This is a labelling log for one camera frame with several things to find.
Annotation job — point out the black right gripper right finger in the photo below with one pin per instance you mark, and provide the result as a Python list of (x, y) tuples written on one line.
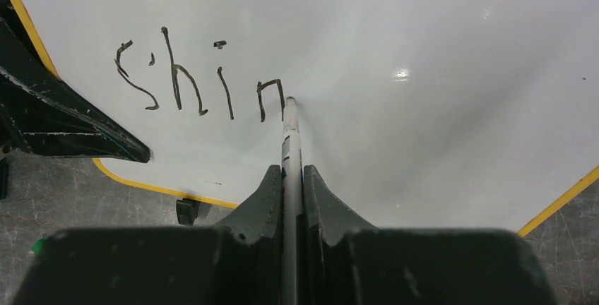
[(327, 214)]

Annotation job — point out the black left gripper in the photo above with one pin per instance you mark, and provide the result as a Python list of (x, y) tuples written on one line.
[(43, 116)]

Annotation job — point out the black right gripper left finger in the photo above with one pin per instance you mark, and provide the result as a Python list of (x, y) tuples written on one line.
[(250, 220)]

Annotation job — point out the black-capped whiteboard marker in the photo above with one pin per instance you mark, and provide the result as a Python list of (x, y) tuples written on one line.
[(292, 202)]

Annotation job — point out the yellow-framed whiteboard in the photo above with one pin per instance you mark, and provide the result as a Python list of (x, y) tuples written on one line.
[(417, 113)]

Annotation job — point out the green-capped marker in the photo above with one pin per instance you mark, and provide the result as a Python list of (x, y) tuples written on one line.
[(38, 246)]

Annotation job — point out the wire whiteboard easel stand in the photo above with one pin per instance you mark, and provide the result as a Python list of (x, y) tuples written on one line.
[(187, 211)]

